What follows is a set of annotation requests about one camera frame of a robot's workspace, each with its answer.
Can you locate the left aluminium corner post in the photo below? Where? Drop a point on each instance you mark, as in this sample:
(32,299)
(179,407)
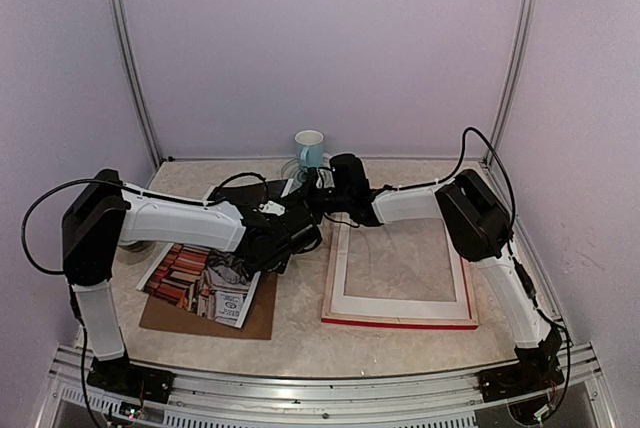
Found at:
(134,83)

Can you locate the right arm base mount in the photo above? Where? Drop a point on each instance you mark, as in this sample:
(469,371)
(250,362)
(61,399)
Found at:
(536,374)

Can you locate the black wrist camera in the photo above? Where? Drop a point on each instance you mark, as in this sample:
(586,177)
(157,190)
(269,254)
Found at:
(272,209)
(348,176)

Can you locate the aluminium front rail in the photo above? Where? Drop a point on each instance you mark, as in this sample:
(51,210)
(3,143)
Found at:
(201,398)

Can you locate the striped ceramic plate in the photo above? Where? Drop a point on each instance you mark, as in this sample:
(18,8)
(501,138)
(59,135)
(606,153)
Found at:
(292,172)

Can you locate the white mat board passe-partout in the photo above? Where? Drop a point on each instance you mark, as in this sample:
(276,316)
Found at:
(395,298)

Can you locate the aluminium corner post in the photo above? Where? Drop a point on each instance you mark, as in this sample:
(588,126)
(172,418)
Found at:
(134,83)
(514,68)

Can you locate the light blue ceramic mug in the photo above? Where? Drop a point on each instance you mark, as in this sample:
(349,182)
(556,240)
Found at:
(310,149)

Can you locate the cat photo print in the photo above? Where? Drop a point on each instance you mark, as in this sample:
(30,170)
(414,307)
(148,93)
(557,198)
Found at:
(202,281)

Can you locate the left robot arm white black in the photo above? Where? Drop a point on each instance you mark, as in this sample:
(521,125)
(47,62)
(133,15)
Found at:
(109,212)

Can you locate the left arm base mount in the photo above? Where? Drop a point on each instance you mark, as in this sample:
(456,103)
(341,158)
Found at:
(143,383)

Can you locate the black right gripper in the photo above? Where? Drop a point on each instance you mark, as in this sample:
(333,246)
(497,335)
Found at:
(308,203)

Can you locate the red wooden picture frame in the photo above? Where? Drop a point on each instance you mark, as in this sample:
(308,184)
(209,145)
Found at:
(400,324)

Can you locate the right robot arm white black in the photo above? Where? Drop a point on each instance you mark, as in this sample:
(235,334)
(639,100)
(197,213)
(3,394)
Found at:
(480,229)

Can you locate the small green ceramic bowl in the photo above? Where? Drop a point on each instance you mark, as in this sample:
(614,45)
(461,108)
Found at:
(136,246)

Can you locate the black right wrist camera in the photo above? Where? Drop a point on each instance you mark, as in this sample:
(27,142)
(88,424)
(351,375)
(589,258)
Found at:
(348,176)

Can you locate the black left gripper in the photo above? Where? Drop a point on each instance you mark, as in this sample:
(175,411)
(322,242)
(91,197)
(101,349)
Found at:
(285,262)

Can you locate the right aluminium corner post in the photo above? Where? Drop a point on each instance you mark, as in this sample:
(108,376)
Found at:
(514,68)

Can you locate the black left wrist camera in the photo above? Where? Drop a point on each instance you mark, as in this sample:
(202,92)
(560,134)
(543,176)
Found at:
(272,209)

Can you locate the brown cardboard backing board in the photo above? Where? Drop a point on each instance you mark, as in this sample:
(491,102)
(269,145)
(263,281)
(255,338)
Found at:
(161,316)

